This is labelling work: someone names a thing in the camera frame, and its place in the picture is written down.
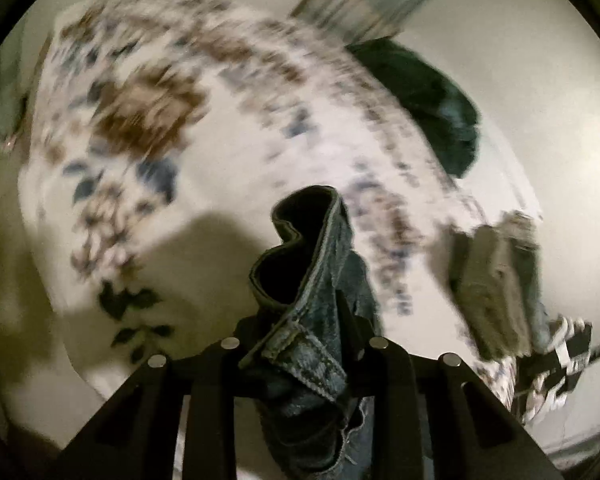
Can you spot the dark green cloth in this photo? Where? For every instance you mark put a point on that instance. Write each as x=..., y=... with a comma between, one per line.
x=430, y=100

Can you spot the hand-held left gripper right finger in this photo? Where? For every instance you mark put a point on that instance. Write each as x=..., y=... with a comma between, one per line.
x=395, y=375

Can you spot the floral printed bed sheet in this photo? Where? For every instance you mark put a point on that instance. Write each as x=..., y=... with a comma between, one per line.
x=220, y=125

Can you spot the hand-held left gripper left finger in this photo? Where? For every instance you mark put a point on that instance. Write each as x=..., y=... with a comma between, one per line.
x=215, y=375

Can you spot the pale green cloth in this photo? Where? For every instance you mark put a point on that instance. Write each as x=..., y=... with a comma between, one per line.
x=0, y=100

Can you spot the blue denim pants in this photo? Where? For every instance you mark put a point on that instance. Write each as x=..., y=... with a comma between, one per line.
x=305, y=280

